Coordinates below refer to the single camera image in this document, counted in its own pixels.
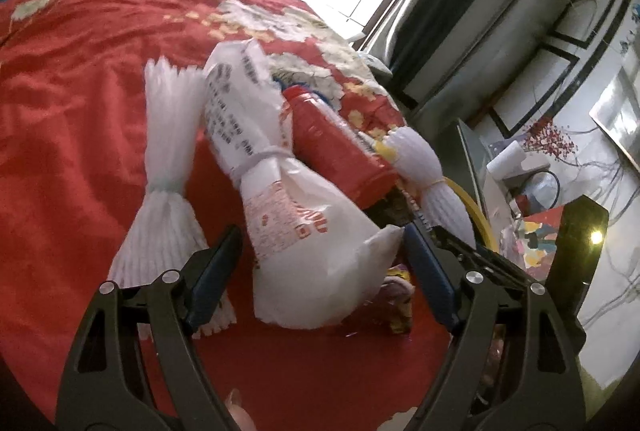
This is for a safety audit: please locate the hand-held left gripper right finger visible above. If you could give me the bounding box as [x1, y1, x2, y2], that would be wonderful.
[400, 225, 587, 431]

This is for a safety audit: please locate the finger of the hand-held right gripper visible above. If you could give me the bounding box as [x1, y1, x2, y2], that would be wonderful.
[412, 206, 533, 287]

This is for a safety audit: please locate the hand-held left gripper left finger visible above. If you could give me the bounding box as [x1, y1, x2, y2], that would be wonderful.
[55, 225, 244, 431]

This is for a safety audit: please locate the colourful snack wrapper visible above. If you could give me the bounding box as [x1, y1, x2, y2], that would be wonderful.
[377, 263, 417, 336]

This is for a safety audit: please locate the yellow rimmed black bin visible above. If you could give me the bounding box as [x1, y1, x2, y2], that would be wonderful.
[440, 176, 502, 257]

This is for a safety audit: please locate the white plastic bag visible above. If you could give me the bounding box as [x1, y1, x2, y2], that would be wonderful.
[202, 38, 406, 331]

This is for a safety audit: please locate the small white foam net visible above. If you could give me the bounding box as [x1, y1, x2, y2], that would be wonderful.
[375, 127, 477, 252]

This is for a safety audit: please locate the large white foam net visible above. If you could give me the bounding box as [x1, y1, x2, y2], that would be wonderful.
[107, 55, 237, 341]

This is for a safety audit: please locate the colourful painted canvas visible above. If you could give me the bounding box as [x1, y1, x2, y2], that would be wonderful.
[514, 206, 567, 273]

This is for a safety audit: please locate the round black framed mirror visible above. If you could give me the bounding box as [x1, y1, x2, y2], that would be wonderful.
[519, 167, 562, 218]

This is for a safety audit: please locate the white vase with red flowers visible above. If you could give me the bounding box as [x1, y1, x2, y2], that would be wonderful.
[486, 117, 577, 179]

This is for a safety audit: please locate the standing grey air conditioner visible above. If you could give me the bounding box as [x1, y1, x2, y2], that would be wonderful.
[477, 0, 573, 114]

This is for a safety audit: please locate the red floral blanket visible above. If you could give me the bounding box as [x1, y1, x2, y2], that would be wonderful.
[0, 0, 453, 431]

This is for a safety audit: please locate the dark grey curtain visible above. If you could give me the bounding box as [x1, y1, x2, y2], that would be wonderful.
[362, 0, 503, 104]

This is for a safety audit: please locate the glossy grey wall panel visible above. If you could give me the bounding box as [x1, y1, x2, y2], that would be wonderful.
[589, 60, 640, 163]

